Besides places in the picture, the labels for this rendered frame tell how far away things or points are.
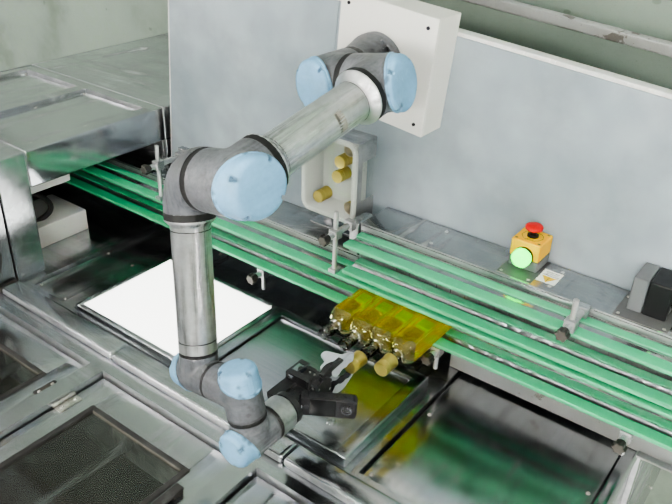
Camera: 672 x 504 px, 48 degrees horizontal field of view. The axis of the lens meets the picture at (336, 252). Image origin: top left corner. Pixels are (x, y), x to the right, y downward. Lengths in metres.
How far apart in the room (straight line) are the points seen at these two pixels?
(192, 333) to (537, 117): 0.86
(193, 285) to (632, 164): 0.91
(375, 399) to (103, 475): 0.61
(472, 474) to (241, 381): 0.57
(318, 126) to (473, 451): 0.79
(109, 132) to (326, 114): 1.08
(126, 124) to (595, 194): 1.39
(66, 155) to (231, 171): 1.11
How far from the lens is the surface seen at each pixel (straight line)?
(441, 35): 1.68
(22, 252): 2.30
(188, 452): 1.70
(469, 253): 1.78
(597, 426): 1.81
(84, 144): 2.31
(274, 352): 1.88
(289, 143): 1.33
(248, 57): 2.14
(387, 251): 1.79
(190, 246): 1.39
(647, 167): 1.65
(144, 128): 2.44
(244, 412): 1.40
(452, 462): 1.68
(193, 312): 1.42
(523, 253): 1.70
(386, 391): 1.78
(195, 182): 1.28
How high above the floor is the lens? 2.26
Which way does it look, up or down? 45 degrees down
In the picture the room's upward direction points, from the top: 122 degrees counter-clockwise
